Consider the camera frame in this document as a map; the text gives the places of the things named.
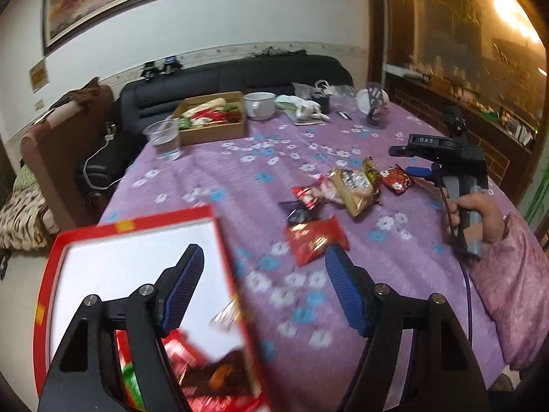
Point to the dark cloth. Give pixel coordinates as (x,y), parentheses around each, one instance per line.
(278,52)

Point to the black snack packet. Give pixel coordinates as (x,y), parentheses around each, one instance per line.
(298,214)

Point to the small black case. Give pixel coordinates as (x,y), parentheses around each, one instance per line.
(322,104)

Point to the brown cardboard tray box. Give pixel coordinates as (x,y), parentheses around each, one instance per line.
(214,134)

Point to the black leather sofa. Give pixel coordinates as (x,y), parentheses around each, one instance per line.
(257,73)

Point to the red and white snack packet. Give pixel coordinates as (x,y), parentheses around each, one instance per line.
(306,195)

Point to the black pen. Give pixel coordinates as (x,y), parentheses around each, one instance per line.
(344,115)

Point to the leaf patterned blanket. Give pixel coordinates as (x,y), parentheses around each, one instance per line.
(21,219)

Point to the white cloth gloves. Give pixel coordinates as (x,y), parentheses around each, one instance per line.
(309,109)

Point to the grey phone stand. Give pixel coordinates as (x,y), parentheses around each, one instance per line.
(375,94)

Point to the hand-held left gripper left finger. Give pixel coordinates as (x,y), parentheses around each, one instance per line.
(184,287)

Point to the brown armchair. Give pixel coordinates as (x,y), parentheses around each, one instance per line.
(55,158)

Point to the empty clear plastic cup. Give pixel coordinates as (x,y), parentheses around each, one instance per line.
(343,96)

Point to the red cardboard gift box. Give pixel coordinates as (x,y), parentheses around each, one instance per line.
(128,249)

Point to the person's right hand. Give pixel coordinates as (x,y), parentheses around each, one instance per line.
(493,219)

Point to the large red snack packet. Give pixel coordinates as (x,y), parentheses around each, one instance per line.
(315,240)

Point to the red foil snack packet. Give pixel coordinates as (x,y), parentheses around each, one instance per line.
(182,349)

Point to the person's right forearm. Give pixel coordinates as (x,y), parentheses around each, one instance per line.
(514,274)

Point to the small red floral snack packet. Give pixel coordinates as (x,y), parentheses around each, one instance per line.
(396,180)

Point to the brown gold snack packet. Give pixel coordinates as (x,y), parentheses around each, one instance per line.
(358,189)

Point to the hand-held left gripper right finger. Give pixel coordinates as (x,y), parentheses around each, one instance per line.
(345,296)

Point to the brown jacket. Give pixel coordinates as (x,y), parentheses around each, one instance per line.
(83,94)

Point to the dark brown snack packet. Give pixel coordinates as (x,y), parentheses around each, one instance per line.
(218,373)

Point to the clear plastic water cup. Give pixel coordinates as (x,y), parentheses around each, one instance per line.
(165,143)

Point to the wall outlet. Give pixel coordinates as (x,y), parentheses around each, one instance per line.
(39,105)

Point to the light green cloth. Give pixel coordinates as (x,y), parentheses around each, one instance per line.
(285,101)

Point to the wooden display cabinet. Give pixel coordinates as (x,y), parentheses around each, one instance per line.
(450,30)

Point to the crumpled clear plastic bag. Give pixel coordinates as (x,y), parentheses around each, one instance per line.
(304,89)

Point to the pile of assorted snack packets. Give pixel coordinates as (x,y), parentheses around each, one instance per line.
(210,116)

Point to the green snack packet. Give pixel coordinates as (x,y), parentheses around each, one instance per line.
(133,388)

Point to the white ceramic mug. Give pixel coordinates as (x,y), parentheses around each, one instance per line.
(261,107)

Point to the yellow wall sign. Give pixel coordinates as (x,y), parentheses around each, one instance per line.
(39,75)

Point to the black device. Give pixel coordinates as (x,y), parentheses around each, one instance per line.
(150,70)
(170,64)

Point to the pink and white snack packet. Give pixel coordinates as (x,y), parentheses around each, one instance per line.
(332,191)

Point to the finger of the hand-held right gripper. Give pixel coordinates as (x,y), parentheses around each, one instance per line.
(399,151)
(418,171)

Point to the purple floral tablecloth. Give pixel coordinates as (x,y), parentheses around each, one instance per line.
(257,167)

